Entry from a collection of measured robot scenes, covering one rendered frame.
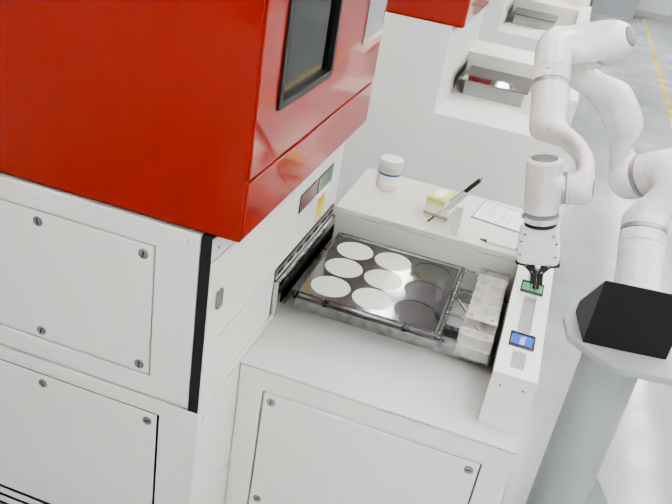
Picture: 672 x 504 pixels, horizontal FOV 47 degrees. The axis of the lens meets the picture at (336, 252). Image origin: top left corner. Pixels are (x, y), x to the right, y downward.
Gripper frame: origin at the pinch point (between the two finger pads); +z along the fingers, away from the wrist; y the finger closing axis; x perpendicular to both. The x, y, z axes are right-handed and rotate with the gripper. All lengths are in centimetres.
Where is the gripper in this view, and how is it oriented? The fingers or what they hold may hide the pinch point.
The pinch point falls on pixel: (536, 279)
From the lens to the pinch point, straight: 197.1
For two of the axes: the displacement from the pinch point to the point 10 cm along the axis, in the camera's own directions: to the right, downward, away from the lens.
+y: 9.5, 0.9, -3.0
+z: 0.5, 9.1, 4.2
